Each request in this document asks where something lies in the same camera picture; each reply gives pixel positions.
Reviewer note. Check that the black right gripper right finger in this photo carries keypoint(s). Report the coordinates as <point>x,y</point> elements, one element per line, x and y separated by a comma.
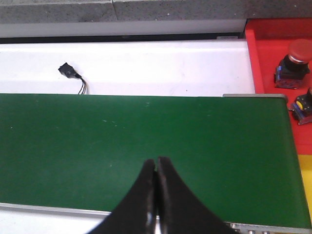
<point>180,211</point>

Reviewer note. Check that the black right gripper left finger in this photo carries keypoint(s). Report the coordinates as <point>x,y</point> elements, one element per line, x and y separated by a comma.
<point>136,213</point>

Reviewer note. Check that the red mushroom push button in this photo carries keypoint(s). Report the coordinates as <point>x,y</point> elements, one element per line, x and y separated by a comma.
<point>292,69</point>

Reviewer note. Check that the green conveyor belt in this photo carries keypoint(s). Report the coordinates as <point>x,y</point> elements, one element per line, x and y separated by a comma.
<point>236,154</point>

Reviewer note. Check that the yellow plate tray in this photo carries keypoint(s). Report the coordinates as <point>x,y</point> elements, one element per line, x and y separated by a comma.
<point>305,162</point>

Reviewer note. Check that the red object behind counter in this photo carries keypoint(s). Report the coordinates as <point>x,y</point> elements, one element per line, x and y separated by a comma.
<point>268,43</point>

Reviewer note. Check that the grey speckled stone counter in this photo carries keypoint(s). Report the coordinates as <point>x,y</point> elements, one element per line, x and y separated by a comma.
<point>54,18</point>

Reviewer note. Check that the aluminium conveyor frame rail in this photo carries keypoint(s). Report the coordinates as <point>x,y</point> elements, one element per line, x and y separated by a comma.
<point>28,219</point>

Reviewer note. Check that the black connector with wires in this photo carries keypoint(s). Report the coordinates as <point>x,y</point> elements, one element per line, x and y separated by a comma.
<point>69,72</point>

